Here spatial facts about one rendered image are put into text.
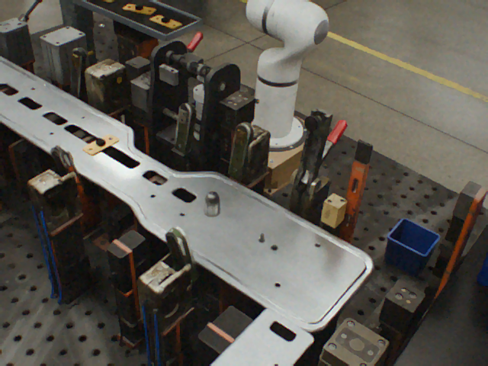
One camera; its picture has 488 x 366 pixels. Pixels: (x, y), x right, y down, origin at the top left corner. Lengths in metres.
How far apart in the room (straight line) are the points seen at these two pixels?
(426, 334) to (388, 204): 0.78
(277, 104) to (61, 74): 0.59
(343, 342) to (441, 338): 0.17
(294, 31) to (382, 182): 0.57
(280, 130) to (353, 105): 1.86
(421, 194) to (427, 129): 1.67
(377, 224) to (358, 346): 0.77
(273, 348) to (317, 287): 0.15
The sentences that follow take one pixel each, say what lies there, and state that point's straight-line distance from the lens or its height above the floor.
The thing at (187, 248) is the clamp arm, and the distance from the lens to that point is 0.98.
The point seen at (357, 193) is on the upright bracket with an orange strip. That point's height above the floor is 1.09.
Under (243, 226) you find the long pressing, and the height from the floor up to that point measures 1.00.
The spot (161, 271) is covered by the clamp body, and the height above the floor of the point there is 1.04.
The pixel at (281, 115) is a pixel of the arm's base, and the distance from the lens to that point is 1.65.
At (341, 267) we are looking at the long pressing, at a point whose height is 1.00.
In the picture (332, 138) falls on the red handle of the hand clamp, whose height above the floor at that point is 1.13.
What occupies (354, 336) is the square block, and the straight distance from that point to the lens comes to 0.92.
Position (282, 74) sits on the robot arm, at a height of 1.03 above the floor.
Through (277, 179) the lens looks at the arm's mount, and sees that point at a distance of 1.65.
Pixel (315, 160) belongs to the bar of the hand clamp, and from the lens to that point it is 1.11.
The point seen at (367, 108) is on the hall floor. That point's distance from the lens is 3.51.
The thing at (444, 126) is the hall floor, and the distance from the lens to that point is 3.51.
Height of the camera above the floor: 1.78
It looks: 39 degrees down
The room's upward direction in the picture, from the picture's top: 3 degrees clockwise
